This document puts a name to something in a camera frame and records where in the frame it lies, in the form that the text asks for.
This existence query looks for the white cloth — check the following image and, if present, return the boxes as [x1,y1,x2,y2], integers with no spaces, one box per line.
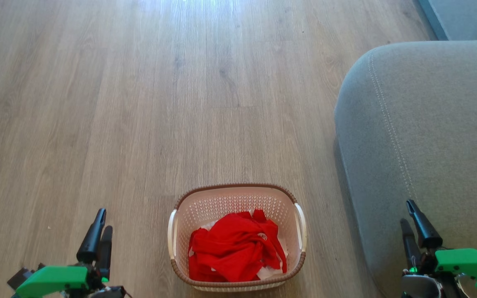
[189,219,289,281]

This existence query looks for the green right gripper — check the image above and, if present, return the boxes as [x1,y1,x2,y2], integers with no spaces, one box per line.
[400,199,477,291]

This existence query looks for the beige laundry basket brown rim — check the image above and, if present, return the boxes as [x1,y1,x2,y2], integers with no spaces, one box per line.
[167,183,308,293]

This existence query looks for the grey sofa seat section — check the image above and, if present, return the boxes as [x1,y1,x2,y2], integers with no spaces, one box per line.
[335,39,477,298]
[419,0,477,41]

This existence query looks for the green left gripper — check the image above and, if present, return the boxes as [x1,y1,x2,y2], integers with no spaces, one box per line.
[15,208,113,298]

